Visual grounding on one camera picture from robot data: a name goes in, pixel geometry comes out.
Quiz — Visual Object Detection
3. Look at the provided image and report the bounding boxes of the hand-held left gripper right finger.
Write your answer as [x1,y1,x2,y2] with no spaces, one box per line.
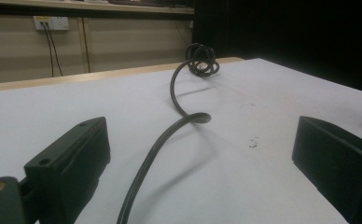
[291,115,362,224]

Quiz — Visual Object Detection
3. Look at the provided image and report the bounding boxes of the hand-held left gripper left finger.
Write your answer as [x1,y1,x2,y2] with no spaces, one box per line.
[23,116,112,224]

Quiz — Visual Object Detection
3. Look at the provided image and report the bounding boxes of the black curtain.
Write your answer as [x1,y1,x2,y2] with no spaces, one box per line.
[191,0,362,94]

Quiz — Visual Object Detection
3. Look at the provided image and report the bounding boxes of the thin black wall cable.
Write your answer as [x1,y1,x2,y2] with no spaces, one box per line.
[40,21,55,78]
[44,21,64,77]

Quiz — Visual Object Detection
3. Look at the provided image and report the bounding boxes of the white wall socket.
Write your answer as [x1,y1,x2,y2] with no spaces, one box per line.
[33,16,70,32]

